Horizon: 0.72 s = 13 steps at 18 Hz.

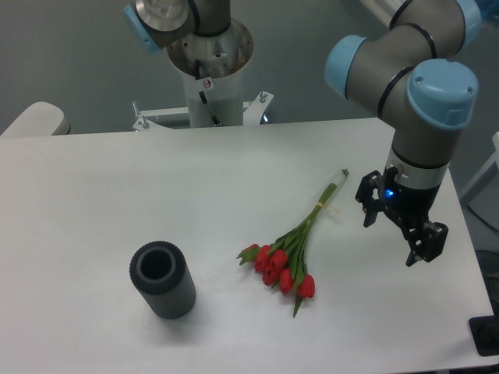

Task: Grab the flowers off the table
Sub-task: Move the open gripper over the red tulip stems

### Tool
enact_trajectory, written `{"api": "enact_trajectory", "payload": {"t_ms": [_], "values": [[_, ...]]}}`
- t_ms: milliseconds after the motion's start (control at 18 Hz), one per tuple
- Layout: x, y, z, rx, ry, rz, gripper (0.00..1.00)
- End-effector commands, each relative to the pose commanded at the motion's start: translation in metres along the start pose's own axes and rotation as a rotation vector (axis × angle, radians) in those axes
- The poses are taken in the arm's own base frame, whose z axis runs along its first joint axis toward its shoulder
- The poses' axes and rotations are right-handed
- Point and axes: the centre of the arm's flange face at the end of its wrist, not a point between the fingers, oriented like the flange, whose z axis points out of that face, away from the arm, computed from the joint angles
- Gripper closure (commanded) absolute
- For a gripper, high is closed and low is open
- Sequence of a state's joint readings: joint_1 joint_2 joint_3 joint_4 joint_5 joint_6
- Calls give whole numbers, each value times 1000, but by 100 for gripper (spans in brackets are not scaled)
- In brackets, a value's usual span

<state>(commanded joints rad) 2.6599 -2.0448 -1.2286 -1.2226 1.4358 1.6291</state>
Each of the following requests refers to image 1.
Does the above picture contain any red tulip bouquet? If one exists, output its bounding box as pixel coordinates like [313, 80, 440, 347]
[237, 168, 350, 316]

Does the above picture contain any white padded chair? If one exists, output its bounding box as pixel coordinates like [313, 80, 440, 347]
[1, 101, 71, 139]

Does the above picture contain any white pedestal base bracket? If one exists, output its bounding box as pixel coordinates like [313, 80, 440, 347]
[132, 90, 274, 132]

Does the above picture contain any black device at table edge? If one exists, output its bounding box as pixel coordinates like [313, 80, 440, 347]
[469, 316, 498, 357]

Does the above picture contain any dark grey ribbed vase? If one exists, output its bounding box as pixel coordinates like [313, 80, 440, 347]
[129, 241, 196, 319]

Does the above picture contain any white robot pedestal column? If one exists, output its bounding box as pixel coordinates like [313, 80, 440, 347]
[167, 19, 253, 116]

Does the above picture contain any black cable on pedestal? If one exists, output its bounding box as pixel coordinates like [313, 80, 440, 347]
[193, 58, 222, 128]

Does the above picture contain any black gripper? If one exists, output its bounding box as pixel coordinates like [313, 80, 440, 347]
[355, 166, 448, 267]

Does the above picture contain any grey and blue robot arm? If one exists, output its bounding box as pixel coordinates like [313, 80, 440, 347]
[124, 1, 482, 265]

